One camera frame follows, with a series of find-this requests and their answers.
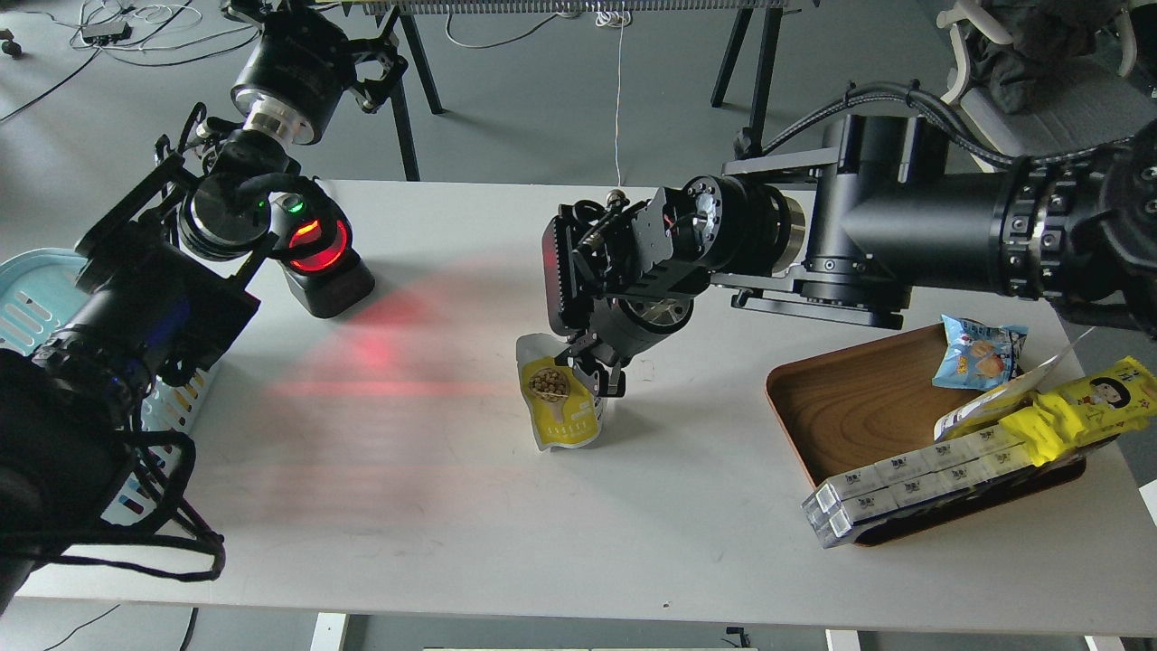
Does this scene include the blue snack bag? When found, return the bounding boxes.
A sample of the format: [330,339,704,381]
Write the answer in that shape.
[931,315,1029,392]

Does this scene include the white office chair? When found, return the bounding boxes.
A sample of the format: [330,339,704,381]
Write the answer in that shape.
[936,1,1154,156]

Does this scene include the black table legs background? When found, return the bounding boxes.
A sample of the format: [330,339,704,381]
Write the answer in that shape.
[373,0,784,188]

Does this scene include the light blue plastic basket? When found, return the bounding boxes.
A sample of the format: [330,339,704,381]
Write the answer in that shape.
[0,247,218,525]

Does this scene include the yellow white snack pouch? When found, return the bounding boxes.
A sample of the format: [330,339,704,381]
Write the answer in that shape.
[515,334,602,450]

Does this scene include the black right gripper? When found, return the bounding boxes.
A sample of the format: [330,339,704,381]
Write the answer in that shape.
[541,188,720,397]

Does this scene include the yellow cartoon snack bag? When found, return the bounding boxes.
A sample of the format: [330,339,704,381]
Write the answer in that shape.
[997,357,1156,467]

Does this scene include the white hanging cord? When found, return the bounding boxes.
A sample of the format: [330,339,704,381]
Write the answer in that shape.
[595,7,634,187]

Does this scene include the brown wooden tray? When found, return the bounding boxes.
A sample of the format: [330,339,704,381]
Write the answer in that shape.
[766,321,1086,547]

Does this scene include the floor cables and adapter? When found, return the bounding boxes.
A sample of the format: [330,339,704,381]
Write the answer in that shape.
[0,0,263,126]

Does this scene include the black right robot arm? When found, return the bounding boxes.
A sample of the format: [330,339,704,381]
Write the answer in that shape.
[541,82,1156,397]

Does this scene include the long white snack box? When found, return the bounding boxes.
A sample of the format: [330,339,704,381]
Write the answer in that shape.
[801,426,1034,548]

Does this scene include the black barcode scanner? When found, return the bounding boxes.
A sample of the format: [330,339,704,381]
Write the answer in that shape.
[271,193,376,318]

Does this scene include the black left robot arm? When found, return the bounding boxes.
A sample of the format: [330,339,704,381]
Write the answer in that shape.
[3,1,408,602]

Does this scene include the yellow white pouch on tray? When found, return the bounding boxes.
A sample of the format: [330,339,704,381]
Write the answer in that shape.
[933,349,1071,441]

